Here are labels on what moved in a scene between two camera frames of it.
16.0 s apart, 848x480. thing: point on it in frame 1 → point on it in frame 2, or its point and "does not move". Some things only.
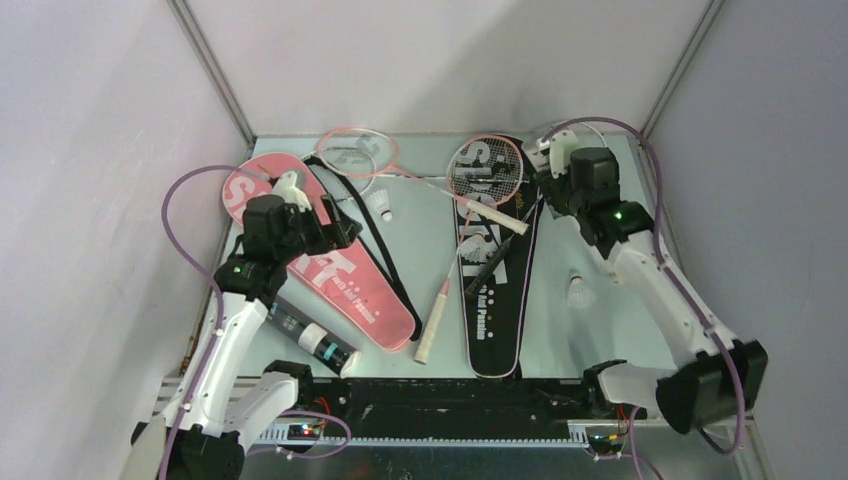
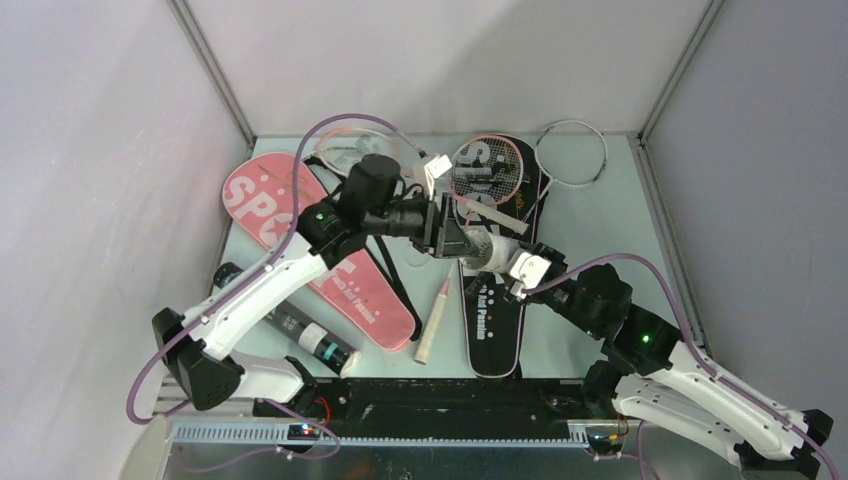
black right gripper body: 557,193 → 548,294
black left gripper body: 313,238 → 434,235
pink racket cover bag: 337,268 does not move
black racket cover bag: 500,172 does not move
